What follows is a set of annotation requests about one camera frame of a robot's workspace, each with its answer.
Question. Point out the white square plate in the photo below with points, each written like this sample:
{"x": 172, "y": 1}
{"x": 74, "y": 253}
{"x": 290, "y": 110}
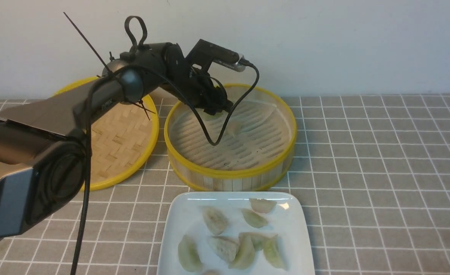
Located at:
{"x": 286, "y": 221}

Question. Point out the pinkish dumpling in steamer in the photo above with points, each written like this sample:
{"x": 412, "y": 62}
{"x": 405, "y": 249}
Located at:
{"x": 233, "y": 128}

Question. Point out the green dumpling plate left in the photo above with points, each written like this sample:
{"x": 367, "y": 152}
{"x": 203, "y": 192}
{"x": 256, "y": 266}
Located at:
{"x": 188, "y": 255}

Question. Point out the white speckled dumpling on plate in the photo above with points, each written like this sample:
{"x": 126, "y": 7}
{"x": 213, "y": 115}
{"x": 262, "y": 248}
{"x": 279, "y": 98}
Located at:
{"x": 215, "y": 220}

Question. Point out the green dumpling behind plate centre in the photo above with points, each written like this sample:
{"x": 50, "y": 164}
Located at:
{"x": 260, "y": 241}

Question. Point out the bamboo steamer lid yellow rim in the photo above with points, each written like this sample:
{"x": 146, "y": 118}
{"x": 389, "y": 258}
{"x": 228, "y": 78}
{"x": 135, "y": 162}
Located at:
{"x": 122, "y": 141}

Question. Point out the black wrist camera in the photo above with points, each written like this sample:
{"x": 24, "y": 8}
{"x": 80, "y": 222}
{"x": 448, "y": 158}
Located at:
{"x": 205, "y": 53}

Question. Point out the green dumpling plate right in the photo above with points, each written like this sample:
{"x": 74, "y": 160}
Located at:
{"x": 272, "y": 253}

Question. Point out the pale green dumpling plate centre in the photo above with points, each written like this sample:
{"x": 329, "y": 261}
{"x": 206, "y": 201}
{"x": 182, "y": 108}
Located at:
{"x": 246, "y": 254}

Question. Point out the pinkish dumpling on plate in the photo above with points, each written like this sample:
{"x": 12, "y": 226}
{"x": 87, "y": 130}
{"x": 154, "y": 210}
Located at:
{"x": 262, "y": 206}

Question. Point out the white dumpling plate centre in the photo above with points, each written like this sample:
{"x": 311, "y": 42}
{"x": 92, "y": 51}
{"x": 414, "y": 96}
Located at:
{"x": 225, "y": 248}

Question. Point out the bamboo steamer basket yellow rim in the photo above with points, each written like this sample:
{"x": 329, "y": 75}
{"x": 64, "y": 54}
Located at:
{"x": 255, "y": 160}

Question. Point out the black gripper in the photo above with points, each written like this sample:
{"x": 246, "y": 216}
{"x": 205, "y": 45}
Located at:
{"x": 191, "y": 84}

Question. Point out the small green dumpling on plate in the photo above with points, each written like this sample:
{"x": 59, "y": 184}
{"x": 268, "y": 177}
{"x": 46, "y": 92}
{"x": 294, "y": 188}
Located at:
{"x": 253, "y": 219}

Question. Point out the grey checked tablecloth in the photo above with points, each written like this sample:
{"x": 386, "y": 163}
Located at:
{"x": 371, "y": 172}

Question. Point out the black zip tie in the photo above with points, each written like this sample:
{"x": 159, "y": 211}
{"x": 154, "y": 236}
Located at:
{"x": 91, "y": 46}

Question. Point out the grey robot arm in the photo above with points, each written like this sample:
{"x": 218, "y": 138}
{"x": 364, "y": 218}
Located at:
{"x": 45, "y": 146}

